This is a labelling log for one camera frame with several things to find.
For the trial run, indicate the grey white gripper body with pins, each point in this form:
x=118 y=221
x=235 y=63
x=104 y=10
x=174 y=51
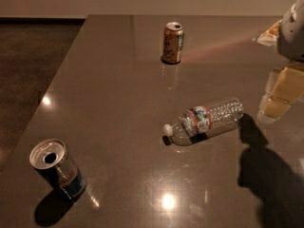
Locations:
x=292 y=35

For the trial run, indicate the silver blue energy drink can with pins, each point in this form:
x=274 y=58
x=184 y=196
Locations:
x=51 y=159

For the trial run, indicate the clear plastic water bottle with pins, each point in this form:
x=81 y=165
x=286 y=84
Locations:
x=202 y=122

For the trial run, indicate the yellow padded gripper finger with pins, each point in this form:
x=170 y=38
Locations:
x=269 y=37
x=283 y=88

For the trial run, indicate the orange soda can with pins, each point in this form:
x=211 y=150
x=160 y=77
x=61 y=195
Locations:
x=172 y=43

